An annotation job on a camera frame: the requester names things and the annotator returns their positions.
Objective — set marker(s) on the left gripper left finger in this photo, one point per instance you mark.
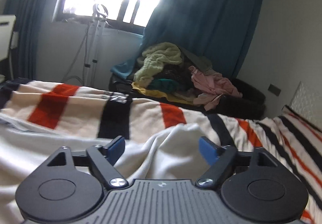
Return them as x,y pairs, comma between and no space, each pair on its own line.
70,186

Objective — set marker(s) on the teal right curtain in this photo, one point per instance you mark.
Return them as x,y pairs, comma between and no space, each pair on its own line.
220,30

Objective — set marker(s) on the light green knit garment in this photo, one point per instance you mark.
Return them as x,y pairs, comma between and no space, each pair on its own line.
153,60

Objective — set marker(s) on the wall power socket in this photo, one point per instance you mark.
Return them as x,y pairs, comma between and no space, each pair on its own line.
274,90

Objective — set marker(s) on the striped bed blanket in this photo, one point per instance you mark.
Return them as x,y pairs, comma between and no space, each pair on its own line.
39,117

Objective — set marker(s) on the white zip-up garment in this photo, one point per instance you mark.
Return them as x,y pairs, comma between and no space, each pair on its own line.
172,153

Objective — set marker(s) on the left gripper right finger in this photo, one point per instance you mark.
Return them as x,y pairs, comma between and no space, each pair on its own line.
253,185

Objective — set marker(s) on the teal curtain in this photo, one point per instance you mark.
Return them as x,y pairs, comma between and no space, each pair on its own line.
32,16
220,30

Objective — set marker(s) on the teal left curtain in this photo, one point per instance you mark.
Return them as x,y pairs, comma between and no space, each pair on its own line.
32,16

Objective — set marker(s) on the white garment steamer stand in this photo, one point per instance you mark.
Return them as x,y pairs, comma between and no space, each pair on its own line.
90,41

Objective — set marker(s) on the pink garment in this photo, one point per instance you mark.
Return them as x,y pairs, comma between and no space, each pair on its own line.
212,88

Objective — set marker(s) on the black fuzzy garment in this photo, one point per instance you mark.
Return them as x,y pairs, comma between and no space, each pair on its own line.
250,106

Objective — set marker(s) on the white black chair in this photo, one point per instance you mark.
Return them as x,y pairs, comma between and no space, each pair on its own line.
9,41

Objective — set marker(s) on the dark green garment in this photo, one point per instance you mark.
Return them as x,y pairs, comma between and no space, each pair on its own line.
164,85

